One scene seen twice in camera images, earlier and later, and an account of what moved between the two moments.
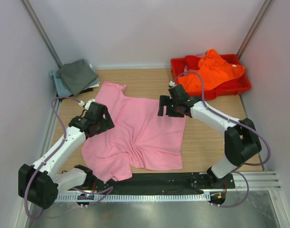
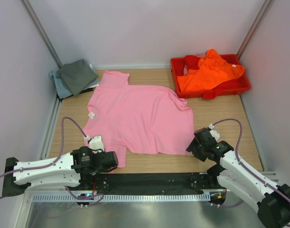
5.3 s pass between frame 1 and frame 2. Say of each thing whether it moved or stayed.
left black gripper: moved
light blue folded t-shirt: stayed
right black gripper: moved
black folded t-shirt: stayed
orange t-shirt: stayed
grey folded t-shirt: stayed
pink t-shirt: moved
